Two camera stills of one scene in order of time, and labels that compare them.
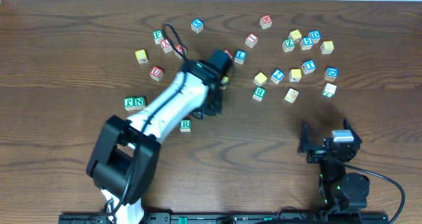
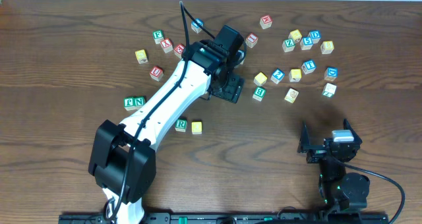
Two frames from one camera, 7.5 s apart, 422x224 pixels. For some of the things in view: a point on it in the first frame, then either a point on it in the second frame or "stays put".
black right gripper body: [322, 151] stays put
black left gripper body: [212, 103] → [229, 86]
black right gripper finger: [347, 126] stays put
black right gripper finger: [304, 140] stays put
